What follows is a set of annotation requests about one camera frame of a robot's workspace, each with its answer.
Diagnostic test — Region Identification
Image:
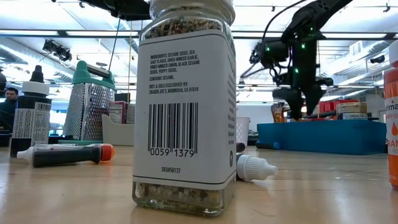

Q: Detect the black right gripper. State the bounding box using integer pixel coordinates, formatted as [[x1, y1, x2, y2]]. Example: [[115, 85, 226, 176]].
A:
[[272, 39, 334, 121]]

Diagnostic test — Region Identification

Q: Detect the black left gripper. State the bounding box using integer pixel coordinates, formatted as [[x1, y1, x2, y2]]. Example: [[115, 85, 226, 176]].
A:
[[81, 0, 152, 22]]

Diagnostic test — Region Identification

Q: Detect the blue plastic tray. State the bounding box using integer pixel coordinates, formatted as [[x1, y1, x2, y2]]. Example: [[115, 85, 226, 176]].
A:
[[257, 119, 387, 156]]

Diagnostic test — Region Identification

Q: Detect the blue food colouring bottle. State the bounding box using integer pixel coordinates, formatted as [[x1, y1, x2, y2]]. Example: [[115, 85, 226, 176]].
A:
[[255, 141, 282, 151]]

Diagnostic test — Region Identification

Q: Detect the white perforated plastic basket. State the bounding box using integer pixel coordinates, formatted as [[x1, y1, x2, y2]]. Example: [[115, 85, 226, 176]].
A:
[[236, 116, 251, 147]]

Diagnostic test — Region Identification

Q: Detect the orange food colouring bottle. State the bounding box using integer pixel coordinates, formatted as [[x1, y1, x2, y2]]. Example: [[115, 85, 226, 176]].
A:
[[384, 39, 398, 191]]

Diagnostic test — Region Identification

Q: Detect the pink carton box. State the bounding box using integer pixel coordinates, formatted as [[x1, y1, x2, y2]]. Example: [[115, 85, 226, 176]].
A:
[[108, 100, 128, 124]]

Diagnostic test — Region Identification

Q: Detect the green carton box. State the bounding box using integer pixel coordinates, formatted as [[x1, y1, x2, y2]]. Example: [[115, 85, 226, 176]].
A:
[[126, 103, 136, 124]]

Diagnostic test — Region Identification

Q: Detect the white lid seasoning jar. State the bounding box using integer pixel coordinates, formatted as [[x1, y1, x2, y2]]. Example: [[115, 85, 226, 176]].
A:
[[132, 0, 238, 218]]

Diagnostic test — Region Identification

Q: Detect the box grater teal handle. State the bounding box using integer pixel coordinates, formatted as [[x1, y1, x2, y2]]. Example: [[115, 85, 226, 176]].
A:
[[57, 60, 116, 146]]

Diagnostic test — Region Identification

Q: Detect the black food colouring bottle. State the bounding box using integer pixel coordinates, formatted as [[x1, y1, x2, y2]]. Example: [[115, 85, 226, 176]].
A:
[[9, 64, 53, 158]]

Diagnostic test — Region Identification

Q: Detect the small dropper bottle white cap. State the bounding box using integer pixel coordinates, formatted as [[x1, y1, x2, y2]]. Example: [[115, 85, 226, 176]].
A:
[[236, 154, 279, 182]]

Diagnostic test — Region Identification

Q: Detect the black ceiling device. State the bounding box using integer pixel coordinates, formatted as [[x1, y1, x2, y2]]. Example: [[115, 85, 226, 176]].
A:
[[42, 39, 73, 62]]

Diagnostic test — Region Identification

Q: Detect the grey plastic bin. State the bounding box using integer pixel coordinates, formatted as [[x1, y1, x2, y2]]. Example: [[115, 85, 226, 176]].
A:
[[101, 114, 135, 147]]

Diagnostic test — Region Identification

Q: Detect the small black bottle red cap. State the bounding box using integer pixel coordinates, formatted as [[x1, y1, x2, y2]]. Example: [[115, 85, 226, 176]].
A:
[[32, 143, 115, 168]]

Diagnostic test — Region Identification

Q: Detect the black hanging cable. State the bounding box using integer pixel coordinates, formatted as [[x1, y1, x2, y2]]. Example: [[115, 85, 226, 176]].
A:
[[108, 17, 124, 72]]

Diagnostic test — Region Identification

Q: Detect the black overhead camera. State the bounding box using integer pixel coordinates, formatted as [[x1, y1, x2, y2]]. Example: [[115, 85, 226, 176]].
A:
[[248, 43, 261, 65]]

